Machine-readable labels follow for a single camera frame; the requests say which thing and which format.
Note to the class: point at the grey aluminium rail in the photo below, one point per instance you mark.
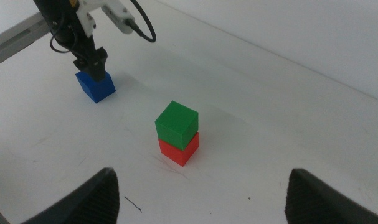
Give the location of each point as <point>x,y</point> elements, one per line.
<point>14,39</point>

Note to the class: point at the red cube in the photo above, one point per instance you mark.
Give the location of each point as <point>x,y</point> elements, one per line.
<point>176,155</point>

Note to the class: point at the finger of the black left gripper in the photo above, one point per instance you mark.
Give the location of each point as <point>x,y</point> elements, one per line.
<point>97,75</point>

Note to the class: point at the blue cube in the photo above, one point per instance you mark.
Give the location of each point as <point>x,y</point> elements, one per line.
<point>98,91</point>

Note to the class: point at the green cube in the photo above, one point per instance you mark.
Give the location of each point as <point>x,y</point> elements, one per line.
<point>176,124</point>

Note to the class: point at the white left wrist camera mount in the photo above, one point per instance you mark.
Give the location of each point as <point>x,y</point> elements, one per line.
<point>117,17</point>

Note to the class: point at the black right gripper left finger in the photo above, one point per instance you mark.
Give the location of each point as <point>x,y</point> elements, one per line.
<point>92,202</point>

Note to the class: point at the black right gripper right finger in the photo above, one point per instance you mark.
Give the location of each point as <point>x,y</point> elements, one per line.
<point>310,202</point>

